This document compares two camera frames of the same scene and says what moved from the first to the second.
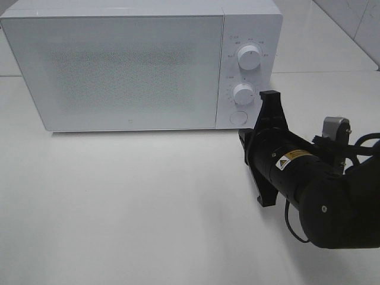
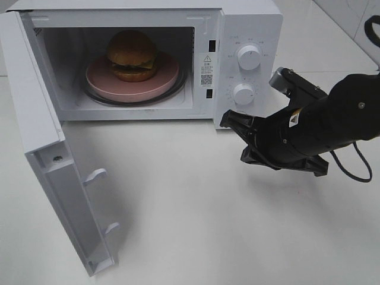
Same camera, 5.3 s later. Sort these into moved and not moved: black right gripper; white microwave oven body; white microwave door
Moved: white microwave door; black right gripper
Not moved: white microwave oven body
